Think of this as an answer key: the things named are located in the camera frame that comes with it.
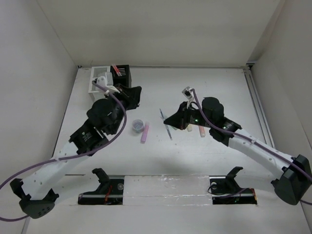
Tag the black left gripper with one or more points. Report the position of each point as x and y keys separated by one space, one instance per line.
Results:
x=132 y=95

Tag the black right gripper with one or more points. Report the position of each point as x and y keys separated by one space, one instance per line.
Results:
x=179 y=119

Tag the purple highlighter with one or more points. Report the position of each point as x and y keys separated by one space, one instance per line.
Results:
x=145 y=132

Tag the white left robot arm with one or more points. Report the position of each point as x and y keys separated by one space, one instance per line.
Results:
x=106 y=120

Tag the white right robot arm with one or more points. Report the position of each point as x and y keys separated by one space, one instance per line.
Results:
x=293 y=175

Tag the yellow highlighter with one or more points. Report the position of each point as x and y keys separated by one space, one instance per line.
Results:
x=189 y=128

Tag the black slatted pen holder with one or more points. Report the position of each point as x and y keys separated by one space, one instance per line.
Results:
x=121 y=75

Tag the orange highlighter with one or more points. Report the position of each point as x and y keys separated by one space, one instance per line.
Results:
x=202 y=131

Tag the paper clip tub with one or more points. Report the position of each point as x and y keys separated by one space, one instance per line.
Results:
x=138 y=126

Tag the white slatted pen holder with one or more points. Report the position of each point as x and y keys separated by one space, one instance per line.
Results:
x=95 y=72

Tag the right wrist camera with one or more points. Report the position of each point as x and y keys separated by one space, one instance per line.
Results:
x=188 y=93

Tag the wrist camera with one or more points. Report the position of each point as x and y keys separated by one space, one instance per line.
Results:
x=104 y=84
x=188 y=93

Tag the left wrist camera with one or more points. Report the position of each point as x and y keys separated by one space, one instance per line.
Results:
x=104 y=84

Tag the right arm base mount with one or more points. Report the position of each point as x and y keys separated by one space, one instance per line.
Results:
x=226 y=191

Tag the aluminium rail right side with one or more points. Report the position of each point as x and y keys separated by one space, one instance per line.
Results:
x=258 y=106

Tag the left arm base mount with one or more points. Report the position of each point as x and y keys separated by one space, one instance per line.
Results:
x=109 y=190

